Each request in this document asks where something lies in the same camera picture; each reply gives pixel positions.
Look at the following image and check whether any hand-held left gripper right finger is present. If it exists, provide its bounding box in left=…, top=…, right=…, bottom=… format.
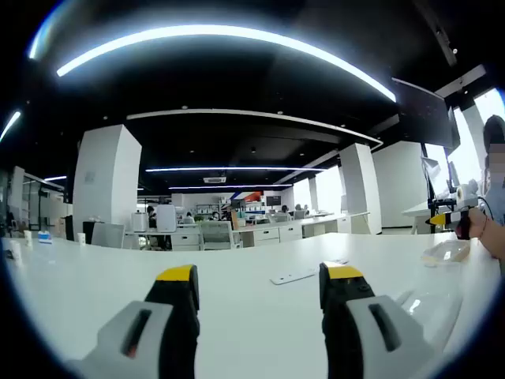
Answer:
left=318, top=261, right=437, bottom=379

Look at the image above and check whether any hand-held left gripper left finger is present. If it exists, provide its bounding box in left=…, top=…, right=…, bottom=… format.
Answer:
left=65, top=264, right=200, bottom=379

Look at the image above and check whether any clear plastic bag yellow-trimmed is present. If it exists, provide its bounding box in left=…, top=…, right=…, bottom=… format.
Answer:
left=394, top=289, right=465, bottom=356

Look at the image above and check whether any person's right hand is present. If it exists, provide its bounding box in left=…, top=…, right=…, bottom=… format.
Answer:
left=467, top=206, right=491, bottom=241

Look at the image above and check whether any white side desk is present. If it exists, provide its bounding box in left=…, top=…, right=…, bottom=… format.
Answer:
left=401, top=200, right=455, bottom=235

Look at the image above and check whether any person in blue shirt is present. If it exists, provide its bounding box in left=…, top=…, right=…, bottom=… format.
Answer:
left=486, top=184, right=505, bottom=227

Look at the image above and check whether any person's head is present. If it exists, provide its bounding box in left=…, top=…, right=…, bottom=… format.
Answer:
left=483, top=114, right=505, bottom=146

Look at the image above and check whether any flat white perforated plate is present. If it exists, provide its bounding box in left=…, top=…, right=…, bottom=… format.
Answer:
left=269, top=268, right=317, bottom=287

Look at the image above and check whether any grey office chair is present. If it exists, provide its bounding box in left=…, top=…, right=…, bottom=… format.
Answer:
left=200, top=220, right=234, bottom=251
left=91, top=223, right=125, bottom=250

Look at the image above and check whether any small white appliance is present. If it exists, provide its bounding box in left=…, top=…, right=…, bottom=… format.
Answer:
left=131, top=212, right=149, bottom=234

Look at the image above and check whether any tall white appliance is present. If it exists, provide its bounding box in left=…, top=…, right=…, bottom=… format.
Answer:
left=155, top=204, right=178, bottom=235

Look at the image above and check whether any row of white office desks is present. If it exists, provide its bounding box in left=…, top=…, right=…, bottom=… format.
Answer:
left=125, top=212, right=372, bottom=252

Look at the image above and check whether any thin straight ceiling light strip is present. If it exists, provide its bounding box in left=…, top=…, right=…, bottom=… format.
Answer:
left=145, top=166, right=329, bottom=174

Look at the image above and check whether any short ceiling light strip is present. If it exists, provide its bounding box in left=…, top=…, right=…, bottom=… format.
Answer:
left=0, top=110, right=22, bottom=142

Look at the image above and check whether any long curved ceiling light strip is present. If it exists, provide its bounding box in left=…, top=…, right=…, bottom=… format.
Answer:
left=55, top=24, right=398, bottom=103

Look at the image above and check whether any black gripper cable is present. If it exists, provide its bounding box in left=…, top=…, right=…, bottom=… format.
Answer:
left=477, top=196, right=496, bottom=223

